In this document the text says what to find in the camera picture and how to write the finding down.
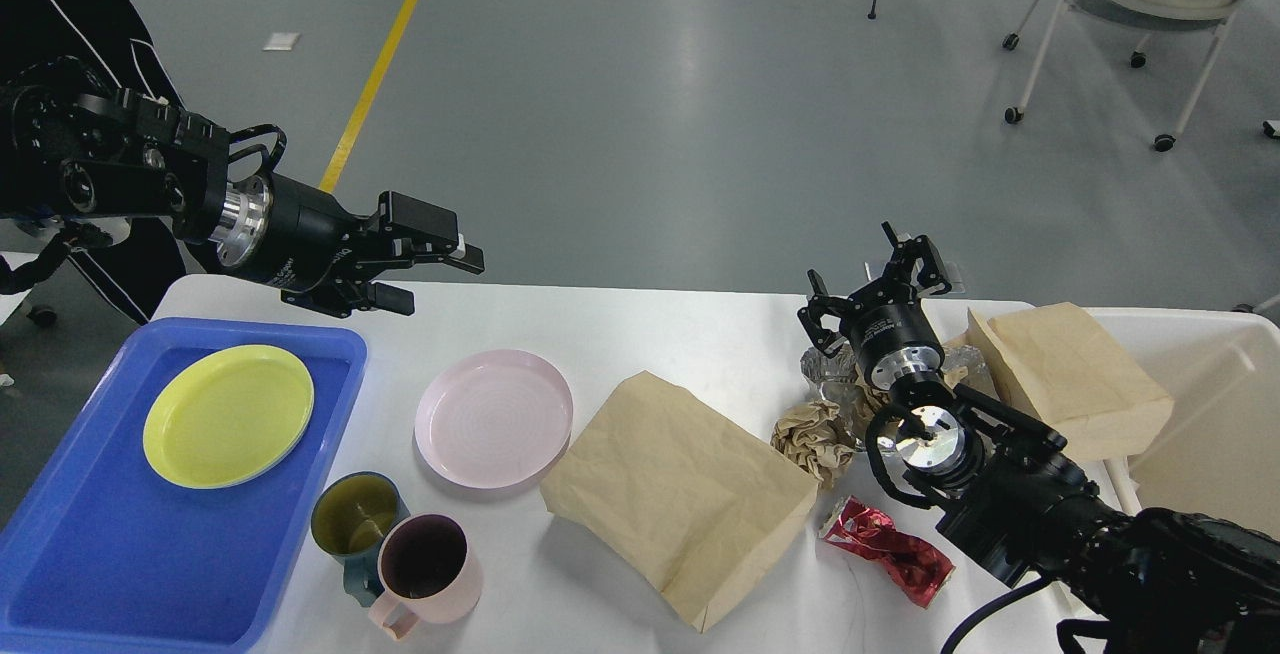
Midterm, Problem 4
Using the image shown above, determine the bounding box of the crumpled brown paper ball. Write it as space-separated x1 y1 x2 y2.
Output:
771 401 858 490

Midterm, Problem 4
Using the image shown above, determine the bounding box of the white plastic bin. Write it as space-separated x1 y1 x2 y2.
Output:
1088 307 1279 538

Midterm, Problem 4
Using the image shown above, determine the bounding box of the yellow plate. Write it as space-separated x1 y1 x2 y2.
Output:
142 344 316 490

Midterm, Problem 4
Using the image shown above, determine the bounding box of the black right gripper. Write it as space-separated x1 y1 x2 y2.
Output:
797 224 954 394

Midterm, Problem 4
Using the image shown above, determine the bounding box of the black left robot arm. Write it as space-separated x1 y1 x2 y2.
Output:
3 58 485 317

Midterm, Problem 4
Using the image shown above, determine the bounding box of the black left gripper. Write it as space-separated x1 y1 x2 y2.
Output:
215 174 485 317

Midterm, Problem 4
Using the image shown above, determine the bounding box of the small brown paper bag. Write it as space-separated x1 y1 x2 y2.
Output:
950 303 1175 462

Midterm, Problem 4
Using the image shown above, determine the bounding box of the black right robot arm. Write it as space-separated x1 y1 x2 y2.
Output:
797 224 1279 653

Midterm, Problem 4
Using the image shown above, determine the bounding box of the pink plate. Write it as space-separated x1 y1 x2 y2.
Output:
413 349 573 490

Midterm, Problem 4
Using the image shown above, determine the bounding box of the pink mug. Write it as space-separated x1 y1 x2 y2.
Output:
367 514 484 641

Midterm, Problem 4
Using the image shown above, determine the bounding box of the blue plastic tray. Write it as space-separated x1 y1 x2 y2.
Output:
1 317 369 653

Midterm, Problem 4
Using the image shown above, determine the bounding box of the large brown paper bag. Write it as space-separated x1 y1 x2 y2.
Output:
540 371 819 632

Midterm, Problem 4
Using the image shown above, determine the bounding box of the person in black tracksuit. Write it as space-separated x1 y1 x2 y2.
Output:
1 0 219 323

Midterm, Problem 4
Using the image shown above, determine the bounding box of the red foil wrapper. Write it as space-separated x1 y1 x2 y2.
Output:
818 497 955 609

